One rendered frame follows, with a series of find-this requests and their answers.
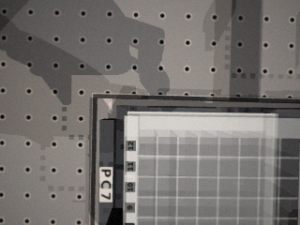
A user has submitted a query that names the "white multi-well plate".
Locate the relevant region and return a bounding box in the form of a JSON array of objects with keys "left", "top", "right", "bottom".
[{"left": 123, "top": 112, "right": 300, "bottom": 225}]

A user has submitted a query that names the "dark grey plate carrier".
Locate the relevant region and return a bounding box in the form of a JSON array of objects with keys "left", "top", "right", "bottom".
[{"left": 98, "top": 106, "right": 300, "bottom": 225}]

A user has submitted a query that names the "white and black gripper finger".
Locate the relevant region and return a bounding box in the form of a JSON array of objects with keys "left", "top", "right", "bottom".
[{"left": 106, "top": 208, "right": 123, "bottom": 225}]

